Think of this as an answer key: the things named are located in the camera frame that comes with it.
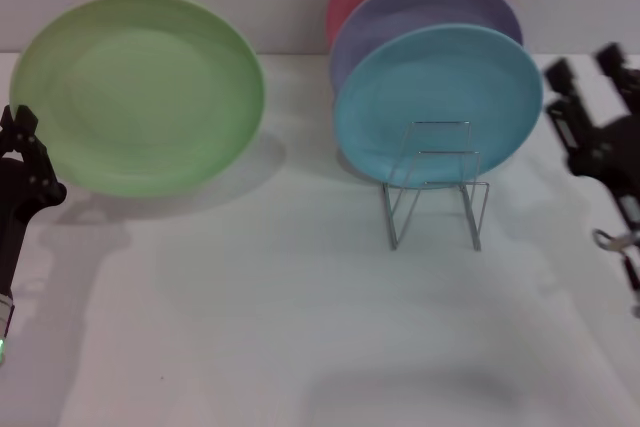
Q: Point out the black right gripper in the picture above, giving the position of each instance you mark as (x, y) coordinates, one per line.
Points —
(615, 157)

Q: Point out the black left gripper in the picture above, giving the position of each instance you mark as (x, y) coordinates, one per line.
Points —
(12, 217)

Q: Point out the green plate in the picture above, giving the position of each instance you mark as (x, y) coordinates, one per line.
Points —
(140, 97)

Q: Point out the teal blue plate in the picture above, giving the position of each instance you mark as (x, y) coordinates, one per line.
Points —
(430, 97)

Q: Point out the purple plate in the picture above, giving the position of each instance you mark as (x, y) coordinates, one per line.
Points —
(400, 27)

